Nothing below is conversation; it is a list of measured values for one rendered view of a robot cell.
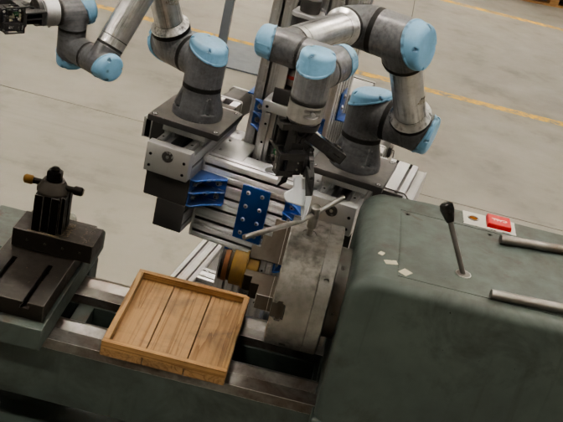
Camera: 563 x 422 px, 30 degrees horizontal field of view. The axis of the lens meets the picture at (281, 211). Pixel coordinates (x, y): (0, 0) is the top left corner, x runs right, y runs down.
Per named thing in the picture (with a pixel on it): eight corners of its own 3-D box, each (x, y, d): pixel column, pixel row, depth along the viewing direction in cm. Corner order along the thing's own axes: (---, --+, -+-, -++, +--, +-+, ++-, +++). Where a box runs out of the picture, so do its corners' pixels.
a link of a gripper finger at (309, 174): (298, 197, 219) (296, 156, 220) (306, 197, 220) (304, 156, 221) (307, 195, 215) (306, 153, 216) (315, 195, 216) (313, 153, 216)
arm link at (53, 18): (49, -8, 272) (47, 22, 276) (33, -7, 270) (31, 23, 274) (62, 2, 267) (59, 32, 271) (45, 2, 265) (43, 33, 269)
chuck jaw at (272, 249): (294, 269, 252) (306, 221, 253) (294, 268, 247) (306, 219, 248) (250, 258, 252) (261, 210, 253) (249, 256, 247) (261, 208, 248)
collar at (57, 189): (73, 187, 259) (74, 177, 258) (63, 200, 252) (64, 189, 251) (43, 180, 259) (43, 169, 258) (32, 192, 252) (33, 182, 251)
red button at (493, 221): (508, 225, 263) (510, 218, 262) (509, 235, 258) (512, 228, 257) (484, 219, 263) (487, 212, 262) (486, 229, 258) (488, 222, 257)
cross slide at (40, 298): (95, 240, 277) (97, 225, 276) (41, 322, 239) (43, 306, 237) (30, 223, 278) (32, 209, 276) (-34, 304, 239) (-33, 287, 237)
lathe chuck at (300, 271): (312, 289, 271) (337, 198, 251) (292, 378, 246) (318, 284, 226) (279, 280, 271) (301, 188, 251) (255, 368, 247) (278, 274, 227)
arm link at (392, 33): (397, 113, 299) (383, -4, 250) (445, 131, 294) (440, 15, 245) (379, 146, 295) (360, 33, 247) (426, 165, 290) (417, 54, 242)
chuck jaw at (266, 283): (291, 277, 245) (286, 301, 234) (287, 295, 247) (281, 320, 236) (246, 266, 245) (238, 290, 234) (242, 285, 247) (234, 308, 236)
